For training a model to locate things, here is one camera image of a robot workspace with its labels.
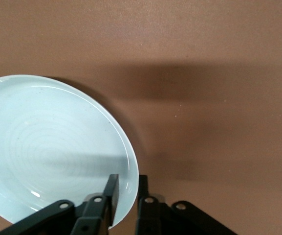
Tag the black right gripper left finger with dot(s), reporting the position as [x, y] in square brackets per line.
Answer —
[94, 215]

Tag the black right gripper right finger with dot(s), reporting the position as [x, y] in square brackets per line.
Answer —
[155, 218]

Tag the light blue ceramic plate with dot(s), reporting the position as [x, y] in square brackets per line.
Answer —
[45, 134]

